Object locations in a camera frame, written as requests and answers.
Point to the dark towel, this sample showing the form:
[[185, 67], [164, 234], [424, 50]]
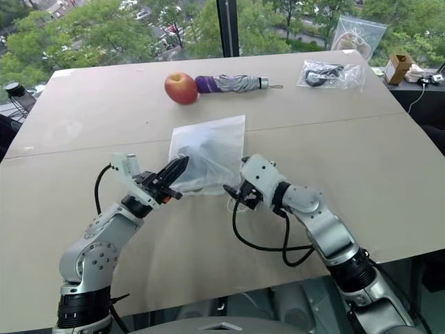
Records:
[[208, 158]]

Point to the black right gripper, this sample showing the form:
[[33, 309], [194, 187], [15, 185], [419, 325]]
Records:
[[248, 196]]

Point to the clear zip bag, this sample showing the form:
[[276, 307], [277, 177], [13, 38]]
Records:
[[361, 35]]

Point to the black round device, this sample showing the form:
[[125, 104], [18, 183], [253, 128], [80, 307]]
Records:
[[14, 88]]

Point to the folded grey purple umbrella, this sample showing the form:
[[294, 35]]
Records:
[[226, 84]]

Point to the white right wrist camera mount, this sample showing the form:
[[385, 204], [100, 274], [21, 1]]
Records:
[[260, 175]]

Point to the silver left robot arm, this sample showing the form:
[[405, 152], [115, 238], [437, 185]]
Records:
[[101, 243]]

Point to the black item in plastic bag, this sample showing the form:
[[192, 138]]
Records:
[[314, 76]]

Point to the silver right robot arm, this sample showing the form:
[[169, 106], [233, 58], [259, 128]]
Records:
[[333, 229]]

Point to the black window frame post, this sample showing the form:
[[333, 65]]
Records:
[[227, 28]]

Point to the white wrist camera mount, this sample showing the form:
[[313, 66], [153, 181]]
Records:
[[260, 175], [127, 168]]

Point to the clear plastic bag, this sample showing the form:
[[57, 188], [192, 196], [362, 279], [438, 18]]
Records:
[[351, 74]]

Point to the red apple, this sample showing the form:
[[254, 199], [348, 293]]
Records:
[[180, 88]]

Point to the white crumpled cloth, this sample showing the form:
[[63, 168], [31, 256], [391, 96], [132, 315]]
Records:
[[415, 72]]

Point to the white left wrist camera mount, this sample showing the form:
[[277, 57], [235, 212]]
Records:
[[127, 168]]

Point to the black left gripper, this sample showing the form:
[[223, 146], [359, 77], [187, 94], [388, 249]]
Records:
[[153, 186]]

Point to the small cardboard box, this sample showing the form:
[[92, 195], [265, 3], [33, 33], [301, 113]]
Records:
[[398, 69]]

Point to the black side desk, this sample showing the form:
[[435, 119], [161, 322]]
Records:
[[427, 101]]

